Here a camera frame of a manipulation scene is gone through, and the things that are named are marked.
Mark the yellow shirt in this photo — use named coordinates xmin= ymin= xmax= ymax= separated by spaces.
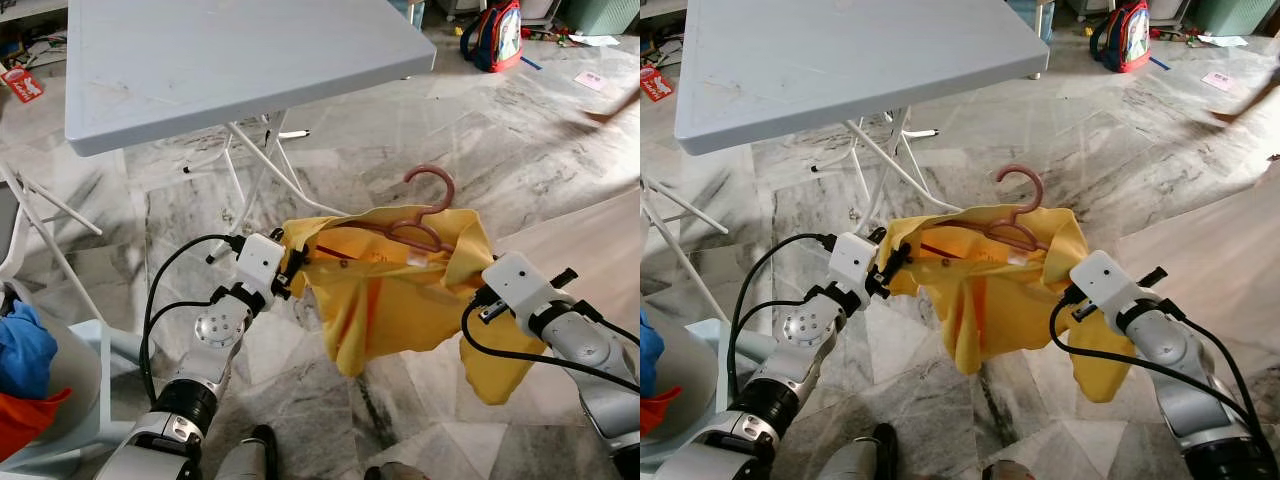
xmin=280 ymin=205 xmax=546 ymax=406
xmin=880 ymin=207 xmax=1141 ymax=403

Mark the reddish pink clothes hanger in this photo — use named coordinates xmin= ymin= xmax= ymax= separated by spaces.
xmin=318 ymin=164 xmax=458 ymax=258
xmin=920 ymin=164 xmax=1048 ymax=256

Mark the orange garment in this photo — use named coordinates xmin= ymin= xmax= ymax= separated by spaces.
xmin=0 ymin=388 xmax=73 ymax=461
xmin=640 ymin=388 xmax=683 ymax=436

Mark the robot left leg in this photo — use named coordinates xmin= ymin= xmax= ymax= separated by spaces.
xmin=815 ymin=422 xmax=899 ymax=480
xmin=213 ymin=424 xmax=280 ymax=480

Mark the grey plastic folding table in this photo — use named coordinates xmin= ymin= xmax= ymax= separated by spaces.
xmin=673 ymin=0 xmax=1051 ymax=236
xmin=65 ymin=0 xmax=438 ymax=236

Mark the red snack packet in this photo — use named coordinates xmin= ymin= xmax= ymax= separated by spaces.
xmin=0 ymin=65 xmax=46 ymax=104
xmin=640 ymin=65 xmax=676 ymax=103

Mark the red blue backpack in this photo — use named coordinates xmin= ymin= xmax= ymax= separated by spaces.
xmin=460 ymin=0 xmax=524 ymax=73
xmin=1090 ymin=0 xmax=1151 ymax=73

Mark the green cabinet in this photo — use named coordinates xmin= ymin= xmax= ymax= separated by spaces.
xmin=1185 ymin=0 xmax=1271 ymax=36
xmin=555 ymin=0 xmax=641 ymax=34

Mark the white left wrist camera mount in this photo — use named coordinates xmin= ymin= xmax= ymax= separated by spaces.
xmin=236 ymin=233 xmax=288 ymax=293
xmin=830 ymin=232 xmax=881 ymax=293

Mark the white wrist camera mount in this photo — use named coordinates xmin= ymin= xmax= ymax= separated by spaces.
xmin=482 ymin=252 xmax=553 ymax=323
xmin=236 ymin=233 xmax=288 ymax=293
xmin=1070 ymin=250 xmax=1141 ymax=321
xmin=830 ymin=232 xmax=881 ymax=293

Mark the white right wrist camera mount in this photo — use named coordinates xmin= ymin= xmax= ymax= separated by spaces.
xmin=1070 ymin=250 xmax=1141 ymax=321
xmin=482 ymin=252 xmax=553 ymax=323

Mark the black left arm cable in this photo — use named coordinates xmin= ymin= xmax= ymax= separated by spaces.
xmin=140 ymin=233 xmax=246 ymax=406
xmin=727 ymin=233 xmax=839 ymax=401

